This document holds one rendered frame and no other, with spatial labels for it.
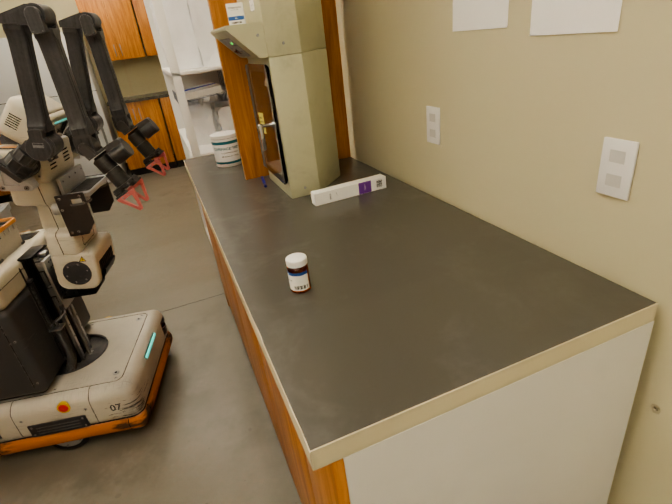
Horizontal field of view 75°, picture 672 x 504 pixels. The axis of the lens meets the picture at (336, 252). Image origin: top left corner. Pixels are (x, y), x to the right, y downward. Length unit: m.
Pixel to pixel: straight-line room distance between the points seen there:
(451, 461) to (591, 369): 0.32
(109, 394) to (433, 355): 1.54
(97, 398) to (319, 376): 1.44
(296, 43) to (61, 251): 1.18
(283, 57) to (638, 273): 1.13
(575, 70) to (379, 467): 0.84
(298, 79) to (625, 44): 0.93
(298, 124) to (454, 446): 1.11
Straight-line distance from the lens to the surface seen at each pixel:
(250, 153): 1.91
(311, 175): 1.60
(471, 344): 0.83
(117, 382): 2.08
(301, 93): 1.55
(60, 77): 1.65
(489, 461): 0.93
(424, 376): 0.76
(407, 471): 0.81
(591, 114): 1.05
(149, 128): 2.05
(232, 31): 1.49
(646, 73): 0.98
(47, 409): 2.19
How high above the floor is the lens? 1.46
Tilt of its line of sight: 27 degrees down
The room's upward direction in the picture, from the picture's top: 7 degrees counter-clockwise
